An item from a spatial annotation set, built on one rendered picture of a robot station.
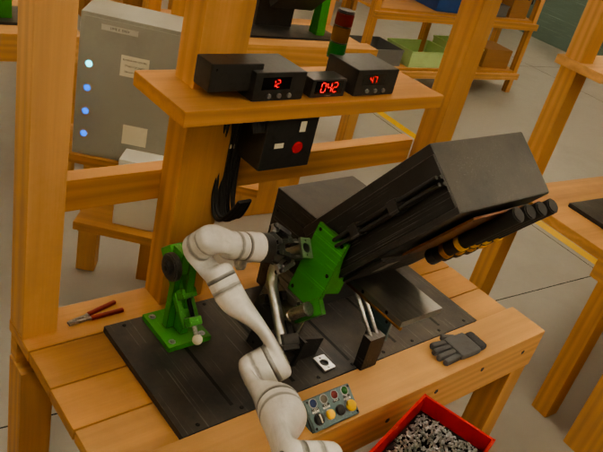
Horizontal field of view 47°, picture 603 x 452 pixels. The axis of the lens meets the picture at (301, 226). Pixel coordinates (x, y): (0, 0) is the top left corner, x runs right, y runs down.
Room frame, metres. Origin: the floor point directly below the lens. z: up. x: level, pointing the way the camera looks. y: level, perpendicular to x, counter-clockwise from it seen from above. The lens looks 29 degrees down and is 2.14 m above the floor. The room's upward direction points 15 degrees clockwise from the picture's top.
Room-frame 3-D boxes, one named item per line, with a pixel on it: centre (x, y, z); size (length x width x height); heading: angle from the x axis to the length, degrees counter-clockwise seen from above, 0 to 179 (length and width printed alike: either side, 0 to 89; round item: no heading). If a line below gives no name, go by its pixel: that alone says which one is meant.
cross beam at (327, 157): (1.91, 0.17, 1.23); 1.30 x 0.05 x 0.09; 136
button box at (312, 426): (1.31, -0.18, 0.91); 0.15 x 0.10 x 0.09; 136
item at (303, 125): (1.72, 0.13, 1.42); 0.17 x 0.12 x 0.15; 136
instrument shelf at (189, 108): (1.83, 0.09, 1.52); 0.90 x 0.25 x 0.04; 136
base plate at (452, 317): (1.65, -0.10, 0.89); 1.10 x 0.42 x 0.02; 136
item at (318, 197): (1.82, -0.08, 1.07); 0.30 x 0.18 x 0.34; 136
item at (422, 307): (1.64, -0.23, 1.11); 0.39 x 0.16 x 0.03; 46
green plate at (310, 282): (1.55, -0.09, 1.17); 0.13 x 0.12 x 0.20; 136
